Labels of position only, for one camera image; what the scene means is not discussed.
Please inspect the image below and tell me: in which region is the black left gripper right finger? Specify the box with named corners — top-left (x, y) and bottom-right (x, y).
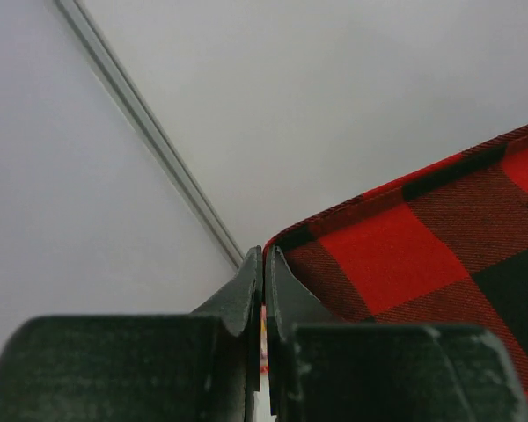
top-left (265, 247), bottom-right (528, 421)

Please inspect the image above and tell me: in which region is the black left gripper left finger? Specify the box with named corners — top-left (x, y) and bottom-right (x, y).
top-left (0, 247), bottom-right (263, 421)

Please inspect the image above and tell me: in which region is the red black plaid shirt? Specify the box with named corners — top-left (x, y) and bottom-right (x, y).
top-left (268, 125), bottom-right (528, 397)

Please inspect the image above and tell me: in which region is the left aluminium corner post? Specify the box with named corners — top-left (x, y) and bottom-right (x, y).
top-left (55, 1), bottom-right (243, 267)

